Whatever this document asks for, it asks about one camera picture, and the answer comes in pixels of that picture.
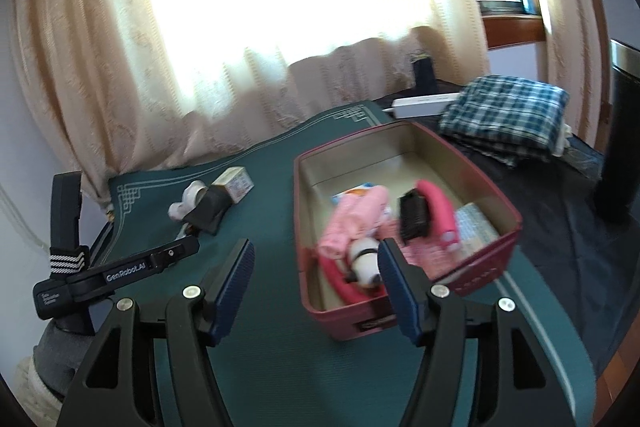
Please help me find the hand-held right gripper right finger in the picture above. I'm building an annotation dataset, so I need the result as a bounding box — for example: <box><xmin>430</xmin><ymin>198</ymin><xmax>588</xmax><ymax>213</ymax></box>
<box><xmin>377</xmin><ymin>239</ymin><xmax>576</xmax><ymax>427</ymax></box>

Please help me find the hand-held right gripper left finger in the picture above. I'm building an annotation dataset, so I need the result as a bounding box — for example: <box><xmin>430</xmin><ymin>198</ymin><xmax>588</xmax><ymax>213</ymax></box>
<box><xmin>55</xmin><ymin>238</ymin><xmax>257</xmax><ymax>427</ymax></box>

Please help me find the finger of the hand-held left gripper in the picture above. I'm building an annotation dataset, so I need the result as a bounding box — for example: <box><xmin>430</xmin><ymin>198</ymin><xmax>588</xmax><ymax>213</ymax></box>
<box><xmin>147</xmin><ymin>237</ymin><xmax>201</xmax><ymax>275</ymax></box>

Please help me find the small panda toy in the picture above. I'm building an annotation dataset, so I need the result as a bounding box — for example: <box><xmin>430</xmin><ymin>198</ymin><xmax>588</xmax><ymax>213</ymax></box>
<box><xmin>345</xmin><ymin>236</ymin><xmax>383</xmax><ymax>285</ymax></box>

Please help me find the white plastic cap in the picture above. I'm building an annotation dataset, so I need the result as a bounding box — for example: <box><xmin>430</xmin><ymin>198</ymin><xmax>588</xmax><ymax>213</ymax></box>
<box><xmin>168</xmin><ymin>181</ymin><xmax>206</xmax><ymax>222</ymax></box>

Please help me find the black pouch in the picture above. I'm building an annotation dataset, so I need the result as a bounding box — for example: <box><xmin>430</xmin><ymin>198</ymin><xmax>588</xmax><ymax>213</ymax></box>
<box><xmin>182</xmin><ymin>186</ymin><xmax>233</xmax><ymax>236</ymax></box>

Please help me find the small green white carton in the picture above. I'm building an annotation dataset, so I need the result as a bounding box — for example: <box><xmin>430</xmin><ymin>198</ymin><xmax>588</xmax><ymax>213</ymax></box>
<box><xmin>212</xmin><ymin>166</ymin><xmax>253</xmax><ymax>202</ymax></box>

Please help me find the bent pink foam curler rod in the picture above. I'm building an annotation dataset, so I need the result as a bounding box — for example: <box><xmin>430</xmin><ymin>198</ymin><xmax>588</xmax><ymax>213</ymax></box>
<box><xmin>415</xmin><ymin>179</ymin><xmax>458</xmax><ymax>253</ymax></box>

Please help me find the red tin box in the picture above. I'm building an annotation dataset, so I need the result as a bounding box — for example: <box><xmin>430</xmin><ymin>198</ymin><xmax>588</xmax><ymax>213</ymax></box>
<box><xmin>292</xmin><ymin>119</ymin><xmax>523</xmax><ymax>343</ymax></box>

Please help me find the person's left forearm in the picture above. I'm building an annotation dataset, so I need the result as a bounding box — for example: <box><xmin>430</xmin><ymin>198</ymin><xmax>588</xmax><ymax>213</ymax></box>
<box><xmin>32</xmin><ymin>319</ymin><xmax>101</xmax><ymax>403</ymax></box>

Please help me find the black plastic desktop cover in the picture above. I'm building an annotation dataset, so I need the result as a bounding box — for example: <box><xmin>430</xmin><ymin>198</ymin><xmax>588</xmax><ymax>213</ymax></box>
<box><xmin>380</xmin><ymin>77</ymin><xmax>640</xmax><ymax>358</ymax></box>

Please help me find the pink dotted object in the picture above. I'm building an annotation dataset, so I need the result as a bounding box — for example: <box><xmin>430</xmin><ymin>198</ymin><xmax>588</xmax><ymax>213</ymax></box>
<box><xmin>400</xmin><ymin>234</ymin><xmax>456</xmax><ymax>280</ymax></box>

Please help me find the cream knitted cloth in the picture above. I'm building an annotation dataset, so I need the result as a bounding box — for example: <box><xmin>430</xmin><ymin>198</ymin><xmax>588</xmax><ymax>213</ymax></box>
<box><xmin>12</xmin><ymin>354</ymin><xmax>63</xmax><ymax>403</ymax></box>

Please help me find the orange white packet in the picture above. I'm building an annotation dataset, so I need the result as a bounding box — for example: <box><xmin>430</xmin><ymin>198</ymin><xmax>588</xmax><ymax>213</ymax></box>
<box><xmin>331</xmin><ymin>184</ymin><xmax>376</xmax><ymax>205</ymax></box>

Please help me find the green desk mat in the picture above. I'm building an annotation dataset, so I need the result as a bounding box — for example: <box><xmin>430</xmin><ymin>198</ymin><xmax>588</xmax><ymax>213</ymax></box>
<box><xmin>102</xmin><ymin>101</ymin><xmax>598</xmax><ymax>427</ymax></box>

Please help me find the wide cream lace curtain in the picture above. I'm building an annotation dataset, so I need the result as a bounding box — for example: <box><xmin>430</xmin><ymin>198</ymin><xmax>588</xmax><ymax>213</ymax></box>
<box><xmin>7</xmin><ymin>0</ymin><xmax>493</xmax><ymax>212</ymax></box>

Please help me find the white power strip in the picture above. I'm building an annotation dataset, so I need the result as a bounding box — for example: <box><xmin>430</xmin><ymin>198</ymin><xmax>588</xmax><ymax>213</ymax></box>
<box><xmin>390</xmin><ymin>92</ymin><xmax>461</xmax><ymax>118</ymax></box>

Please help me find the folded plaid cloth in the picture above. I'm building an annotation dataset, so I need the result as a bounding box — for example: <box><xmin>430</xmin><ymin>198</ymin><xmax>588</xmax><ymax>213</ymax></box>
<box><xmin>437</xmin><ymin>75</ymin><xmax>571</xmax><ymax>168</ymax></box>

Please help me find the black thermos flask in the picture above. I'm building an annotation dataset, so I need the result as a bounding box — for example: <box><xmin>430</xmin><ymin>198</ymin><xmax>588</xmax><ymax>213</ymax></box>
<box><xmin>592</xmin><ymin>38</ymin><xmax>640</xmax><ymax>223</ymax></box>

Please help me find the narrow cream lace curtain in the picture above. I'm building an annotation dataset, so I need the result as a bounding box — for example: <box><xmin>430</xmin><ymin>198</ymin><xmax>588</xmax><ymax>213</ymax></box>
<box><xmin>500</xmin><ymin>0</ymin><xmax>611</xmax><ymax>148</ymax></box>

